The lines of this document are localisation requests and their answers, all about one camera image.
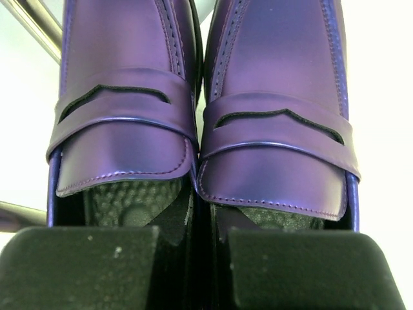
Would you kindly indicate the purple loafer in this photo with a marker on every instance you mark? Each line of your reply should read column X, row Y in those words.
column 124, row 143
column 277, row 150

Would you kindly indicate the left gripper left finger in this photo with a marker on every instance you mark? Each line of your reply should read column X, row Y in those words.
column 94, row 268

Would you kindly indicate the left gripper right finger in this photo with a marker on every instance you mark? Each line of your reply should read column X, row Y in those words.
column 306, row 270

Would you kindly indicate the white two-tier shoe shelf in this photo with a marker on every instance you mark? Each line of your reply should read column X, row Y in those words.
column 41, row 24

